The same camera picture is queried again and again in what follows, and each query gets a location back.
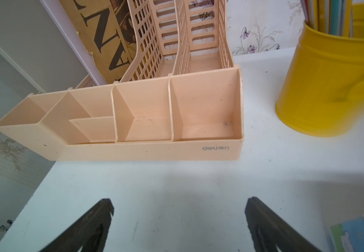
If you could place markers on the yellow metal pencil bucket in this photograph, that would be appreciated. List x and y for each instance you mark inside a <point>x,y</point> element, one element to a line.
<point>323,93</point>

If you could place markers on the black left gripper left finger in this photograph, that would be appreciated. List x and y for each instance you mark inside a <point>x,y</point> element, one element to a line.
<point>88,234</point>

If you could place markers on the blue tissue paper pack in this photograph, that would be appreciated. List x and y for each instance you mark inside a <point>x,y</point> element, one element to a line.
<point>348,236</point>

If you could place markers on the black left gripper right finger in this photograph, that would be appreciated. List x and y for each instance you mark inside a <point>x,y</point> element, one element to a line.
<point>270,233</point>

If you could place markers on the pencils in yellow bucket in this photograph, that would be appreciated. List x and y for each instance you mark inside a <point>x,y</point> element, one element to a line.
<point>333,17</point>

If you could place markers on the brown lettered magazine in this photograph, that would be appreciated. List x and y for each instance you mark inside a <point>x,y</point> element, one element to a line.
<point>106,31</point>

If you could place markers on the beige plastic desk organizer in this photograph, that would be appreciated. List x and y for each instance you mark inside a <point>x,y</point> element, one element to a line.
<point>180,99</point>

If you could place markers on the pink folder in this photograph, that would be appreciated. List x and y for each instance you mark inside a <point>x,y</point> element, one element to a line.
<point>67,29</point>

